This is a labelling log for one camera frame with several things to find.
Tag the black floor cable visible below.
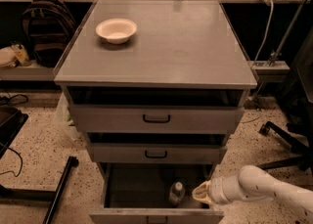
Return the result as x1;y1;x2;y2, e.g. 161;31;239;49
0;141;24;178

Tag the dark backpack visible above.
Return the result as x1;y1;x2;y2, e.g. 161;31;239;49
22;0;77;67

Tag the white paper bowl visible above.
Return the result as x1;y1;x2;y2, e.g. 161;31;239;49
95;19;137;44

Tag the grey middle drawer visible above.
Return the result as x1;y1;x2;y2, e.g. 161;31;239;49
86;143;227;164

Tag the black office chair base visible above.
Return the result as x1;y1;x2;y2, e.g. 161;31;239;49
255;120;313;172

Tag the black tray at left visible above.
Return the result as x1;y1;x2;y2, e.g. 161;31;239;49
0;106;28;158

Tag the grey drawer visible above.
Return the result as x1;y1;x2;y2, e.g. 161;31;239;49
86;143;227;164
69;105;244;134
90;163;224;224

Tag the white round object on shelf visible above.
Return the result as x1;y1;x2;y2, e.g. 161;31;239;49
0;47;18;68

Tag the metal diagonal rod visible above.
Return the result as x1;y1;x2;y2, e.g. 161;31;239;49
265;0;308;67

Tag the white power cable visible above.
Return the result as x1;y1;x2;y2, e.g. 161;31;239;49
250;0;275;69

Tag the clear plastic bag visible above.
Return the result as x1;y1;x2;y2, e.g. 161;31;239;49
55;93;81;141

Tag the clear plastic water bottle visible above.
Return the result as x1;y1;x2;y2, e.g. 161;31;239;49
168;182;185;206

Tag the grey bottom drawer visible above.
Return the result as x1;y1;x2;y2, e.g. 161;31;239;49
90;163;224;224

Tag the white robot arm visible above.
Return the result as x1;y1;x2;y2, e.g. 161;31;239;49
192;165;313;223

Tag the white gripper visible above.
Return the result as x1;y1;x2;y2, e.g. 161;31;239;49
192;176;245;205

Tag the grey top drawer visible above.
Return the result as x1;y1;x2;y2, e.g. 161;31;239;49
69;105;244;134

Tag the black table leg frame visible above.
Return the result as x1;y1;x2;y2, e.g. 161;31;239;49
0;157;79;224

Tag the grey drawer cabinet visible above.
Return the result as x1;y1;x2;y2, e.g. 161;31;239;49
53;0;258;224

